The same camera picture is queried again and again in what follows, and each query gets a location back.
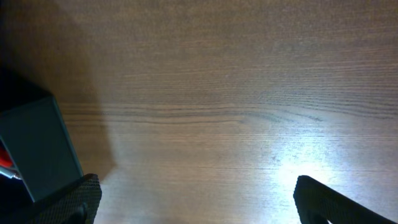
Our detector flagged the red handled cutting pliers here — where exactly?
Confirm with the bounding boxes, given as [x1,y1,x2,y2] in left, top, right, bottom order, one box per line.
[0,146,13,168]

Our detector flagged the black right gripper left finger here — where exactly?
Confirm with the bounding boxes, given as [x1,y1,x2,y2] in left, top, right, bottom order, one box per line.
[1,174,102,224]

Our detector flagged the black box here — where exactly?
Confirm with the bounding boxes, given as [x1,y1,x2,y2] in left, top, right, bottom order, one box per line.
[1,67,83,202]

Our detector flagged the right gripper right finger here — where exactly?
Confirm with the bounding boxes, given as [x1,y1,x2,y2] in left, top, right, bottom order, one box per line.
[293,175,396,224]

